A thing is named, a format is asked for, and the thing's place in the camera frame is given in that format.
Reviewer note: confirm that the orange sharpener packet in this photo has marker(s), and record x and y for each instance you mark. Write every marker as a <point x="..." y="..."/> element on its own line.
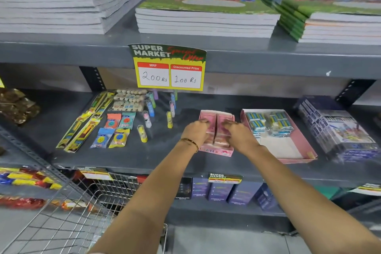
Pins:
<point x="112" y="121"/>

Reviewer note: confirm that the row of yellow snack packets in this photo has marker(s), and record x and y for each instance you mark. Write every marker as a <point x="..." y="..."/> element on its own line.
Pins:
<point x="23" y="176"/>

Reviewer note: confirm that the teal sharpener packet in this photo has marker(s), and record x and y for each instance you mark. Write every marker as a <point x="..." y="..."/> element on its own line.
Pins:
<point x="127" y="120"/>

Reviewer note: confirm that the stack of green-cover drawing books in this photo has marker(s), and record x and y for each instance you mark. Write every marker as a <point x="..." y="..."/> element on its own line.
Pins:
<point x="336" y="27"/>
<point x="208" y="18"/>

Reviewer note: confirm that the row of red snack packets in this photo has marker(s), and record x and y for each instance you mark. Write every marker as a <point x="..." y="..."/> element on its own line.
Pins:
<point x="20" y="203"/>

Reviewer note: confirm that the grey metal shelf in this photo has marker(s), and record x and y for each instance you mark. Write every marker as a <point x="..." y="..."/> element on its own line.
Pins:
<point x="253" y="54"/>

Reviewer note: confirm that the open pink cardboard tray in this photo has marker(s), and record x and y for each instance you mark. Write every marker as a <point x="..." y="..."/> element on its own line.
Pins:
<point x="282" y="149"/>

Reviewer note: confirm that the yellow sharpener packet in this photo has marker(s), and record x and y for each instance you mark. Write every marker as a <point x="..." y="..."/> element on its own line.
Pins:
<point x="119" y="138"/>

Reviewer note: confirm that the row of orange snack packets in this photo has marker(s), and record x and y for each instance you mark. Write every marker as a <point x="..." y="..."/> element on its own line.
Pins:
<point x="70" y="204"/>

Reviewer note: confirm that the person's left hand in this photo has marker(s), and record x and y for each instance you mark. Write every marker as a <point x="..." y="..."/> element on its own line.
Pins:
<point x="196" y="131"/>

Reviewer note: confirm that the beige eraser strip pack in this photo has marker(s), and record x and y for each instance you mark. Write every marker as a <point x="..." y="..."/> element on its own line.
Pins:
<point x="131" y="92"/>
<point x="129" y="98"/>
<point x="128" y="106"/>

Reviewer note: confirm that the group of small colourful tubes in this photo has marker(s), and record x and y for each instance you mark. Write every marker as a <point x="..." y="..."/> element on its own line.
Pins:
<point x="142" y="134"/>

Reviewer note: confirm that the stack of grey notebooks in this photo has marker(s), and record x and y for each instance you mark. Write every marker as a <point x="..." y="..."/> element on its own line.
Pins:
<point x="59" y="9"/>

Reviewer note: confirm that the stack of pink erasers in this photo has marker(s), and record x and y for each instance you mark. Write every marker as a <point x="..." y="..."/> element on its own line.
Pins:
<point x="222" y="143"/>

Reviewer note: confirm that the pile of golden brown packets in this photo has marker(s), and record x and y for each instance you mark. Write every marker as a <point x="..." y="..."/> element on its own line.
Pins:
<point x="16" y="105"/>

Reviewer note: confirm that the black product box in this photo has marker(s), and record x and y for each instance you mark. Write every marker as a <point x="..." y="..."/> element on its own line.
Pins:
<point x="183" y="188"/>

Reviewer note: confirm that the stack of colour pencil boxes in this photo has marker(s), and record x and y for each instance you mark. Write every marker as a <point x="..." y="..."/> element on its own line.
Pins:
<point x="342" y="131"/>

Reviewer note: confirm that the pink cardboard display box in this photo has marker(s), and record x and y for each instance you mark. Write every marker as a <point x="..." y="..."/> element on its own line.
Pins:
<point x="212" y="152"/>

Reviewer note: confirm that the blue eraser packet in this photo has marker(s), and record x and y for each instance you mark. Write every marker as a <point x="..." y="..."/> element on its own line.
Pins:
<point x="255" y="120"/>
<point x="280" y="124"/>

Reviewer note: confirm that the blue sharpener packet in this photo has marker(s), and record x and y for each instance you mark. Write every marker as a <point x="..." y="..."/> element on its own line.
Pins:
<point x="102" y="138"/>

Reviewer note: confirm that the person's right hand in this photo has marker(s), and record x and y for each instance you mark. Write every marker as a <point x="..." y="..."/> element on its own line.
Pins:
<point x="241" y="136"/>

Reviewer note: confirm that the yellow pencil pack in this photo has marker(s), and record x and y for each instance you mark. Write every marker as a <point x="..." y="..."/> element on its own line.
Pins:
<point x="105" y="105"/>
<point x="96" y="102"/>
<point x="73" y="130"/>
<point x="83" y="134"/>

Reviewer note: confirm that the person's right forearm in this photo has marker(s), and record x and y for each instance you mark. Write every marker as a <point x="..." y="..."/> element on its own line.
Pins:
<point x="297" y="197"/>

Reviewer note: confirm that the person's left forearm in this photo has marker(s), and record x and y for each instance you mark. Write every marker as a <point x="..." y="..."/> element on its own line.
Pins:
<point x="148" y="203"/>

